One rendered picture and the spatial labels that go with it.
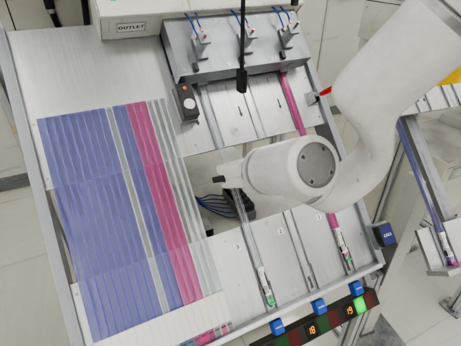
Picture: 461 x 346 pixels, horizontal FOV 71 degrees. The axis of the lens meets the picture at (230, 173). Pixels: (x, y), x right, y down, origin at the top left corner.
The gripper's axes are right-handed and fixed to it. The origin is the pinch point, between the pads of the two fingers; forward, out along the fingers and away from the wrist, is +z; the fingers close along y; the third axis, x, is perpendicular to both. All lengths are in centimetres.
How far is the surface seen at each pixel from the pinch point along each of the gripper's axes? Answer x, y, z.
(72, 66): -29.7, 25.7, 6.2
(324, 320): 37.6, -11.7, -4.7
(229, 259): 17.4, 5.8, -2.1
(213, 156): -5, -20, 67
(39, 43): -35.4, 30.6, 7.2
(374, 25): -46, -107, 47
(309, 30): -87, -157, 152
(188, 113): -14.6, 6.1, -1.1
